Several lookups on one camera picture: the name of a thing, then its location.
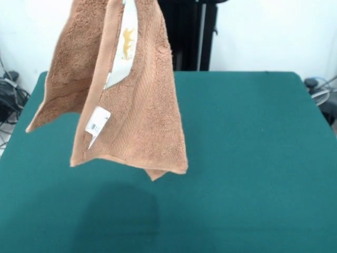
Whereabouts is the dark green table cloth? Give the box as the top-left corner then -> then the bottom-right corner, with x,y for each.
0,70 -> 337,253

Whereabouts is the tan terry towel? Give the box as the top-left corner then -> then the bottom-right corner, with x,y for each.
25,0 -> 190,182

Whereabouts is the black cable bundle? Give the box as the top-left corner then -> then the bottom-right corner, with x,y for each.
0,77 -> 31,126

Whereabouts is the black equipment box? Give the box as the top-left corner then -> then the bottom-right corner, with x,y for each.
320,101 -> 337,126

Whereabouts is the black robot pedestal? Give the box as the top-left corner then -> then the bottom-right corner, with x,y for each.
157,0 -> 219,72

